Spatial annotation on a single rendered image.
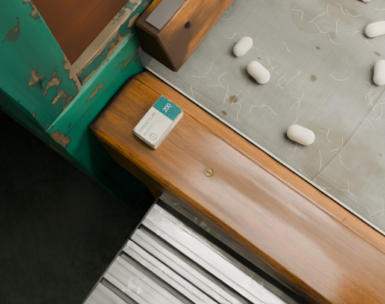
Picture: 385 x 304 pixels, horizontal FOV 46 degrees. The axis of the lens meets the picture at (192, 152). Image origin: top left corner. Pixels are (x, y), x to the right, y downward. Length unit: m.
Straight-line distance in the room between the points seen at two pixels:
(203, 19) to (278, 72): 0.14
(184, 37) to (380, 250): 0.35
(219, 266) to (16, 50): 0.40
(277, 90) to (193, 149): 0.15
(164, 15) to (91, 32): 0.09
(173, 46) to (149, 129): 0.11
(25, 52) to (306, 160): 0.38
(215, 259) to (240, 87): 0.24
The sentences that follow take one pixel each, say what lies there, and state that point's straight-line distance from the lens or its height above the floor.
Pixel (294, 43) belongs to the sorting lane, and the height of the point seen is 0.74.
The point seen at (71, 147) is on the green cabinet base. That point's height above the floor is 0.75.
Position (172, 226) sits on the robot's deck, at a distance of 0.66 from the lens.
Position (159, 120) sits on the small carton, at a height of 0.79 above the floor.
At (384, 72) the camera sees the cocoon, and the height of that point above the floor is 0.76.
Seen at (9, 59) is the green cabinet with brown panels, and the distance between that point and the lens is 0.42.
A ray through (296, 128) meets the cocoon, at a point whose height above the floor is 0.76.
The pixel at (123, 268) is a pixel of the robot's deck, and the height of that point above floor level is 0.67.
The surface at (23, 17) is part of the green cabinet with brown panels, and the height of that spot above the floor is 1.01.
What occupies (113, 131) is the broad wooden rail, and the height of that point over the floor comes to 0.76.
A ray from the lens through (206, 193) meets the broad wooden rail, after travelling 0.57.
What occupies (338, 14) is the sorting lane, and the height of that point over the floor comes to 0.74.
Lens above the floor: 1.33
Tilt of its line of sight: 75 degrees down
